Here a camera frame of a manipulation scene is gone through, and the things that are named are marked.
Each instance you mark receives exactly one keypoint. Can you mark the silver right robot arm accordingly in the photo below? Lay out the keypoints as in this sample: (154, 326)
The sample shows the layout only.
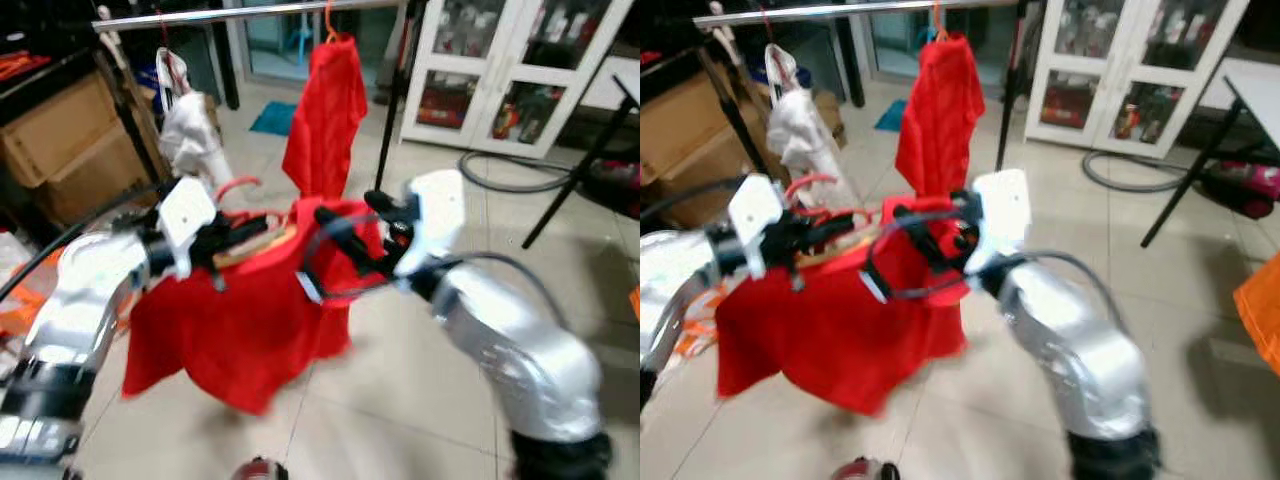
(1080, 350)
(520, 360)

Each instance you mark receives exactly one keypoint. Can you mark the blue floor mat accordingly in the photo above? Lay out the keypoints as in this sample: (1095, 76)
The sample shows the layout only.
(890, 115)
(272, 118)

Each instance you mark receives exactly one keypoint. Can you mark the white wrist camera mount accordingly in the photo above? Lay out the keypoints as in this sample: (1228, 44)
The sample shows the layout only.
(185, 215)
(755, 210)
(1003, 215)
(435, 215)

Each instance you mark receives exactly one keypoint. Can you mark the white jeans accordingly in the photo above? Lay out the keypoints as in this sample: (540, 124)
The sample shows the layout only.
(805, 140)
(190, 135)

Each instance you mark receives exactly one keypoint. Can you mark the large orange garment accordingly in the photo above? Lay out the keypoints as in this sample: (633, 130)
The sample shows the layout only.
(1262, 310)

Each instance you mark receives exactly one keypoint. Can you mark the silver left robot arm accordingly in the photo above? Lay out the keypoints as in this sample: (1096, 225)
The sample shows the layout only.
(675, 290)
(85, 290)

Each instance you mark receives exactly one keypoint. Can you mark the red shirt with navy print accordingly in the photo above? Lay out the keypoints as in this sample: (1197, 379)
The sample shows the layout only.
(830, 330)
(240, 330)

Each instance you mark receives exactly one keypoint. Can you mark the white table black legs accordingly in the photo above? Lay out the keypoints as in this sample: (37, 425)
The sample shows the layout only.
(618, 85)
(1255, 85)

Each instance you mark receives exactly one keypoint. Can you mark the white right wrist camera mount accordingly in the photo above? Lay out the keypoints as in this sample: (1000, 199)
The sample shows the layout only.
(1003, 215)
(435, 215)

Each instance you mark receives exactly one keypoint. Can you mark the black clothes rack silver rod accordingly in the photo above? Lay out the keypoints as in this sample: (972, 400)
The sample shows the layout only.
(800, 14)
(200, 16)

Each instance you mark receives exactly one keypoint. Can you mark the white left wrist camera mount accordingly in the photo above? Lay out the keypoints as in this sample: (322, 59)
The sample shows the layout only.
(185, 215)
(755, 210)

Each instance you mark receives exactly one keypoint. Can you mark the plain red shirt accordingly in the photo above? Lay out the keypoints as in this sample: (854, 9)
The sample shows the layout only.
(325, 110)
(935, 110)

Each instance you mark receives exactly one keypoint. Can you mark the plain brown cardboard box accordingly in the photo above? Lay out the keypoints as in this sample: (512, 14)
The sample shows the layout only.
(60, 130)
(680, 120)

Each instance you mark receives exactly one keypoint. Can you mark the white glass door cabinet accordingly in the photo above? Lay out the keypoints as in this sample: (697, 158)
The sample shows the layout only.
(1118, 75)
(500, 75)

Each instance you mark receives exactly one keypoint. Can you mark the crumpled orange bag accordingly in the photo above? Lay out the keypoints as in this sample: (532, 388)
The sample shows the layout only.
(12, 312)
(695, 335)

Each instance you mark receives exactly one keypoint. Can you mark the orange clothes hanger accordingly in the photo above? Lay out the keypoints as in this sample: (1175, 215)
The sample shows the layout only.
(327, 22)
(937, 20)

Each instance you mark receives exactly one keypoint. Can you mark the red plastic clothes hanger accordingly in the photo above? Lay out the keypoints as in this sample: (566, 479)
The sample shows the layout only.
(164, 30)
(238, 181)
(768, 28)
(810, 177)

